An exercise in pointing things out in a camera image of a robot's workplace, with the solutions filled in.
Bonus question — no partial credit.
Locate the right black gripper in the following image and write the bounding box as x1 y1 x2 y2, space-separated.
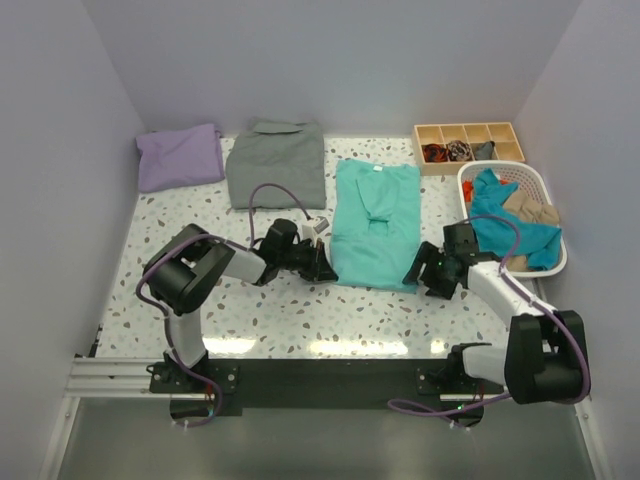
402 241 456 301

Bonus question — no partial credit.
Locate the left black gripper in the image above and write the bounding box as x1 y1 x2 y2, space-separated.
277 239 337 283

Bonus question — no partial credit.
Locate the teal t shirt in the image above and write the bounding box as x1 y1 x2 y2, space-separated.
330 159 421 294

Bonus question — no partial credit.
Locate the grey shirt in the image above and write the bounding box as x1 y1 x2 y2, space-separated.
226 118 326 210

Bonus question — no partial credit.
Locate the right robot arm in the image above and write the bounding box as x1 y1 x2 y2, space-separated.
403 223 592 404

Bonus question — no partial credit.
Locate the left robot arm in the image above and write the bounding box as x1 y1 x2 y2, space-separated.
136 218 339 394

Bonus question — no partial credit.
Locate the red garment in basket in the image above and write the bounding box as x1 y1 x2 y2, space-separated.
462 180 474 203

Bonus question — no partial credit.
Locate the blue t shirt in basket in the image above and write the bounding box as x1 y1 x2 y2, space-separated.
470 169 562 272

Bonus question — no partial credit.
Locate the beige garment in basket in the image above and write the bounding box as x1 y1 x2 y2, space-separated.
503 190 560 226

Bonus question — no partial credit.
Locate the wooden compartment box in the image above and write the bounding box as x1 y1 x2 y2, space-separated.
412 122 525 176

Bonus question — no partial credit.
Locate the patterned cloth in box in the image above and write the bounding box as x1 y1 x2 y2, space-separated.
446 139 473 162

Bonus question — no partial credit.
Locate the grey cloth in box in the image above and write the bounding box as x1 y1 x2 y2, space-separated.
473 141 495 161

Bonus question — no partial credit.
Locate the white laundry basket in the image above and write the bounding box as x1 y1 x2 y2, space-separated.
457 160 567 278

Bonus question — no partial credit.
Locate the folded purple shirt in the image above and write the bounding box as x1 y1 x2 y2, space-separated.
136 124 225 193

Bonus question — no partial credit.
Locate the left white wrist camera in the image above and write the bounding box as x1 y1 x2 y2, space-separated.
301 216 330 245

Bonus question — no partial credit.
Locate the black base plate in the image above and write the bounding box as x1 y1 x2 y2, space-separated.
148 357 505 419

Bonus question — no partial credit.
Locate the aluminium frame rail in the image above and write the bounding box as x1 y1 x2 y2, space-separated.
37 279 596 480

